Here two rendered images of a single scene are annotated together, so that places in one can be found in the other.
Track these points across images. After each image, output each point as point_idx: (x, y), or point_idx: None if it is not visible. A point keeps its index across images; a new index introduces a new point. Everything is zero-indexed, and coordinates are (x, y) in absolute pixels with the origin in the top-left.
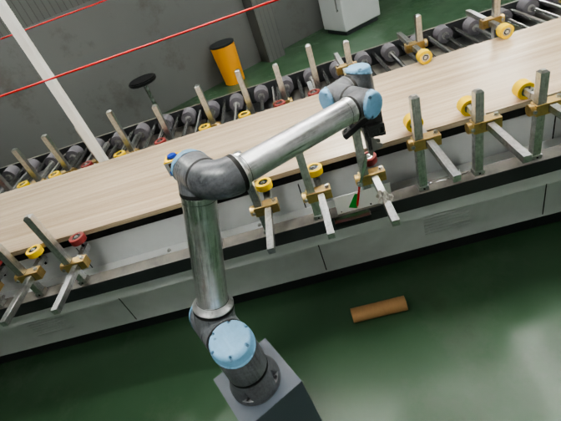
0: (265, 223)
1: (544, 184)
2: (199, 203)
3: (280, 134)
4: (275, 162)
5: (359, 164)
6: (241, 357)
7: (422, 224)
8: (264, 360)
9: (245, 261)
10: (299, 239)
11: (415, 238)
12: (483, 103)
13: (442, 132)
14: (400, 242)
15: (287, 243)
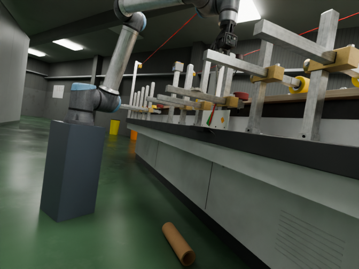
0: (180, 116)
1: None
2: (122, 26)
3: None
4: (132, 0)
5: (221, 86)
6: (72, 85)
7: (276, 229)
8: (78, 104)
9: (170, 141)
10: (182, 135)
11: (264, 243)
12: (328, 27)
13: (328, 109)
14: (251, 234)
15: (182, 140)
